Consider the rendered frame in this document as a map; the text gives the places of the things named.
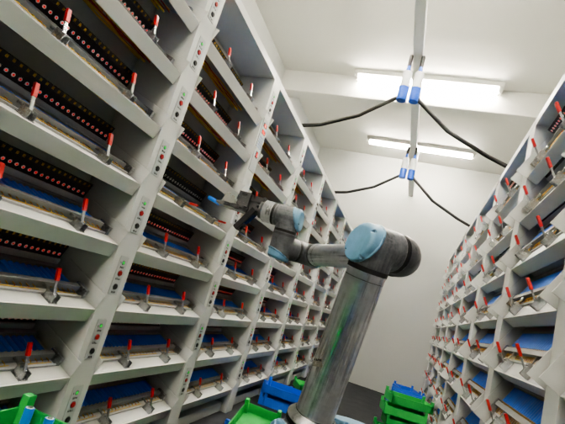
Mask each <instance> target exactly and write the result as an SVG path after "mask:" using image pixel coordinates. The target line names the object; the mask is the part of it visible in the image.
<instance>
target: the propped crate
mask: <svg viewBox="0 0 565 424"><path fill-rule="evenodd" d="M282 412H283V411H281V410H278V412H277V413H275V412H273V411H269V410H267V409H264V408H262V407H260V406H258V405H253V404H252V403H250V398H248V397H246V401H245V404H244V405H243V406H242V407H241V408H240V409H239V411H238V412H237V413H236V414H235V416H234V417H233V418H232V420H231V421H230V422H229V424H270V423H271V422H272V421H273V420H275V419H277V418H282Z"/></svg>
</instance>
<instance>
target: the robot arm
mask: <svg viewBox="0 0 565 424"><path fill-rule="evenodd" d="M216 202H217V203H218V204H220V205H221V206H223V207H225V208H228V209H232V210H234V211H237V212H240V213H242V214H244V215H243V216H242V217H241V218H240V219H239V220H238V221H237V222H236V223H235V224H234V225H233V226H234V228H235V229H236V230H238V231H241V230H243V229H244V228H245V227H246V226H247V225H248V224H249V223H250V222H251V221H252V220H253V219H254V218H255V217H256V216H257V217H258V218H259V219H261V221H262V222H266V223H269V224H272V225H275V228H274V231H273V234H272V239H271V242H270V245H269V246H268V251H267V255H268V256H269V257H273V258H275V259H277V260H279V261H282V262H288V261H292V262H297V263H301V264H303V265H306V266H309V267H311V268H319V267H321V266H322V267H333V268H346V272H345V274H344V277H343V279H342V281H341V286H340V288H339V290H338V293H337V296H336V298H335V302H334V304H333V307H332V309H331V312H330V316H329V318H328V321H327V323H326V325H325V329H324V332H323V334H322V337H321V339H320V342H319V345H318V348H317V351H316V353H315V355H314V360H313V362H312V364H311V367H310V369H309V373H308V376H307V378H306V380H305V383H304V387H303V389H302V392H301V395H300V396H299V399H298V402H297V403H294V404H291V405H290V406H289V407H288V410H287V413H286V416H285V417H284V419H281V418H277V419H275V420H273V421H272V422H271V423H270V424H365V423H362V422H360V421H356V420H353V419H351V418H348V417H345V416H339V415H336V413H337V411H338V408H339V406H340V403H341V399H342V397H343V395H344V392H345V390H346V386H347V383H348V381H349V378H350V376H351V372H352V370H353V367H354V365H355V362H356V359H357V356H358V353H359V351H360V349H361V346H362V343H363V340H364V337H365V335H366V333H367V328H368V327H369V324H370V321H371V319H372V315H373V312H374V310H375V308H376V305H377V302H378V299H379V296H380V294H381V292H382V289H383V286H384V283H385V281H386V280H387V278H388V276H389V277H396V278H402V277H407V276H409V275H411V274H412V273H414V272H415V271H416V270H417V269H418V267H419V266H420V262H421V251H420V247H419V246H418V244H417V243H416V242H415V241H414V240H413V239H412V238H410V237H408V236H406V235H403V234H400V233H398V232H396V231H392V230H390V229H388V228H385V227H383V226H382V225H376V224H373V223H369V222H367V223H362V224H360V225H359V226H357V227H356V228H354V229H353V230H352V232H351V233H350V235H349V236H348V237H347V239H346V244H326V245H320V244H310V243H307V242H304V241H300V240H296V239H295V236H296V233H297V232H300V231H301V230H302V228H303V225H304V212H303V211H302V210H301V209H298V208H296V207H291V206H287V205H285V204H279V203H276V202H272V201H269V200H267V198H264V197H262V198H261V197H257V196H255V194H252V193H248V192H245V191H242V190H241V191H240V193H239V194H238V196H237V201H236V200H235V196H234V195H231V193H230V192H227V193H226V194H225V196H224V197H223V198H222V199H221V200H217V199H216Z"/></svg>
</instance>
